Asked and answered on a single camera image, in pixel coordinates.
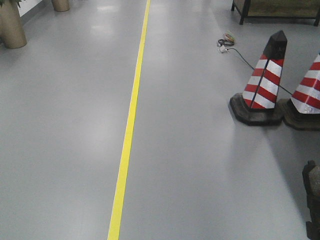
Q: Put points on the grey brake pad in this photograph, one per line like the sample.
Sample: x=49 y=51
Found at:
x=311 y=181

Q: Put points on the red white traffic cone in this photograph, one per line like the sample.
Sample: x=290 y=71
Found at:
x=257 y=104

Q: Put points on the dark wooden bench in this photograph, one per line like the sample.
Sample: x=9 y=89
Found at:
x=278 y=9

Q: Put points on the beige plant pot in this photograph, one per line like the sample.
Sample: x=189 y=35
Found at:
x=12 y=32
x=60 y=5

